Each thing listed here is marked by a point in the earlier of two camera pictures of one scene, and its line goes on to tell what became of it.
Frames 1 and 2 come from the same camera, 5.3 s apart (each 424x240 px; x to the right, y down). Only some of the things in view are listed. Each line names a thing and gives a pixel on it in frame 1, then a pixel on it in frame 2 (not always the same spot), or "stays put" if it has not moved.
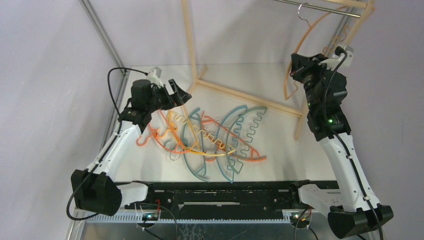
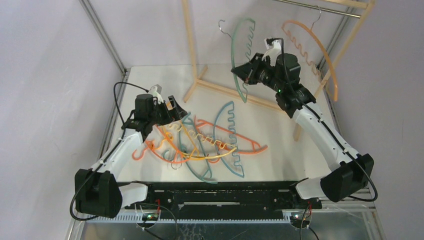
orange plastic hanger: (185, 151) to (150, 145)
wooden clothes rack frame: (368, 4) stays put
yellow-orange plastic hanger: (173, 128) to (167, 137)
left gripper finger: (179, 96) to (176, 112)
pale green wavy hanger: (237, 136) to (247, 57)
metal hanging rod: (318, 8) stays put
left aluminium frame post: (97, 26) stays put
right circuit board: (302, 222) stays put
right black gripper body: (301, 67) to (251, 69)
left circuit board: (150, 216) stays put
